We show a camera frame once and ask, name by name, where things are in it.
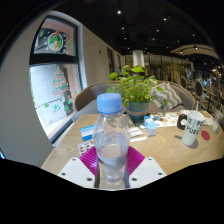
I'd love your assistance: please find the white leaflet stack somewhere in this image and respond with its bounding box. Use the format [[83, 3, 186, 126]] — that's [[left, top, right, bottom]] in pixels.
[[128, 125, 148, 144]]

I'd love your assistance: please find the white mug with black print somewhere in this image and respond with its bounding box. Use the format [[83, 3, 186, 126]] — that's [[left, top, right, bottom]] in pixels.
[[176, 109, 207, 148]]

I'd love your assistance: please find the clear blue-capped water bottle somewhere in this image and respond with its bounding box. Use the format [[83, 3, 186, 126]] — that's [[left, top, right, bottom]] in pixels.
[[91, 92, 131, 188]]

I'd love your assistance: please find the grey curved sofa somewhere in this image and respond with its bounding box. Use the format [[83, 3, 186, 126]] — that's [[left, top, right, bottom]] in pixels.
[[71, 79, 197, 124]]

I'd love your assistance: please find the pill blister card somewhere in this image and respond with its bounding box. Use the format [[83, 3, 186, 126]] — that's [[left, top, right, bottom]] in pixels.
[[77, 139, 96, 157]]

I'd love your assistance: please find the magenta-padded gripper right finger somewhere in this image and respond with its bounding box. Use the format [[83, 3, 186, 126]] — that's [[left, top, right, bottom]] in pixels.
[[124, 145, 168, 190]]

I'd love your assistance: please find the group of ceiling lights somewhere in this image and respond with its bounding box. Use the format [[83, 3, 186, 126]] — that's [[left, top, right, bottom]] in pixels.
[[116, 9, 201, 54]]

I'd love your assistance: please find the grey white chevron cushion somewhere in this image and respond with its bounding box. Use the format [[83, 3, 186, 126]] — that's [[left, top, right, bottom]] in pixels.
[[151, 82, 184, 111]]

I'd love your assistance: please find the blue white flat box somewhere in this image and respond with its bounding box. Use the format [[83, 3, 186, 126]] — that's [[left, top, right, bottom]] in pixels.
[[80, 124, 96, 142]]

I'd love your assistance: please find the small light blue box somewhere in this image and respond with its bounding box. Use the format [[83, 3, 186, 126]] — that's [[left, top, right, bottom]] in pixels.
[[143, 115, 158, 137]]

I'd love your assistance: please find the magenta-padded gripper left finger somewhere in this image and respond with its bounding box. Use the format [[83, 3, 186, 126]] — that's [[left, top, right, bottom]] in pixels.
[[57, 145, 102, 190]]

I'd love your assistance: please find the window with festive decorations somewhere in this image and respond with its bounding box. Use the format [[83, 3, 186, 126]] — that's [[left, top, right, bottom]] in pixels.
[[28, 15, 84, 143]]

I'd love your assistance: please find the food picture menu sheet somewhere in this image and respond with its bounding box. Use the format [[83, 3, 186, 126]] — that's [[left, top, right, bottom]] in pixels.
[[149, 112, 181, 128]]

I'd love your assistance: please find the green potted plant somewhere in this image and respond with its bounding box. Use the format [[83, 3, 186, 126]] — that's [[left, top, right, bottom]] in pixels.
[[106, 64, 169, 124]]

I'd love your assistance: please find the clear plastic cup with straw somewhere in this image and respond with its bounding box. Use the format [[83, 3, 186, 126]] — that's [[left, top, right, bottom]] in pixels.
[[212, 108, 224, 133]]

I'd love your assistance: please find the group of dining chairs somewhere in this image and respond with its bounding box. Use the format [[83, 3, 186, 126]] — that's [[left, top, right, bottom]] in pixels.
[[179, 74, 224, 111]]

